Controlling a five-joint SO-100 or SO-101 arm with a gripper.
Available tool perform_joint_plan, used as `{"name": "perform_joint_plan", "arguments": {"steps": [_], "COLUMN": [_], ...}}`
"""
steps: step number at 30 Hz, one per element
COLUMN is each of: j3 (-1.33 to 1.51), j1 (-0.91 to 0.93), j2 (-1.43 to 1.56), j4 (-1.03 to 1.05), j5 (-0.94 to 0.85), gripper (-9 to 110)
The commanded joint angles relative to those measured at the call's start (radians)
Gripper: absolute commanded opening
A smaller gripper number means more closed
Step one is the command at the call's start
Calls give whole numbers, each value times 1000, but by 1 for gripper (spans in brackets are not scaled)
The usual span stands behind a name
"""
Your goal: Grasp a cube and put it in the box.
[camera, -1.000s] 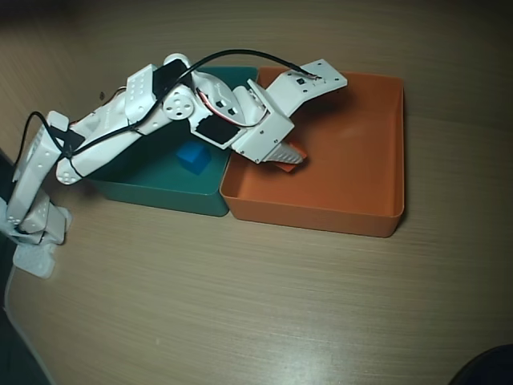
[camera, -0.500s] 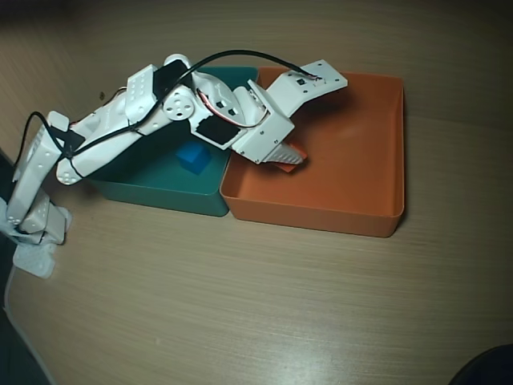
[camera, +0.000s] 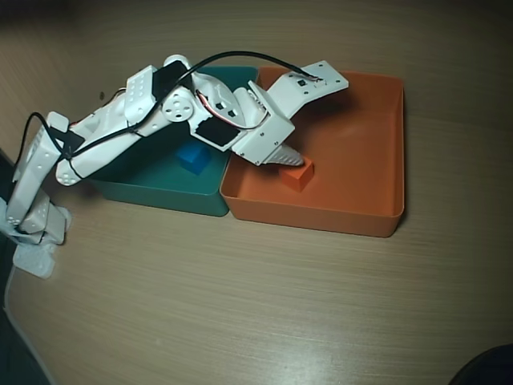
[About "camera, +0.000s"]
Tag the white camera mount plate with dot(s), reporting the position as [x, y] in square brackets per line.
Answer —
[288, 100]

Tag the orange plastic box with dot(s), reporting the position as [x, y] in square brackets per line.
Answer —
[352, 160]

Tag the orange cube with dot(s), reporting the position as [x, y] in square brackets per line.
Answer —
[298, 178]

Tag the dark round object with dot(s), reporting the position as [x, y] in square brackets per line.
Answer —
[493, 369]

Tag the teal plastic box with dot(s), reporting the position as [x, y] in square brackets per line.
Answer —
[168, 200]

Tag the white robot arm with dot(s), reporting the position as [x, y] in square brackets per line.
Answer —
[100, 148]

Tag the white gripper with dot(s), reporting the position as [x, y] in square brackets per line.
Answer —
[268, 141]

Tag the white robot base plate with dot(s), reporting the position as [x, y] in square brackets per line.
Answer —
[34, 262]

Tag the blue cube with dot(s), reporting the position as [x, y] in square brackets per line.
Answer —
[194, 160]

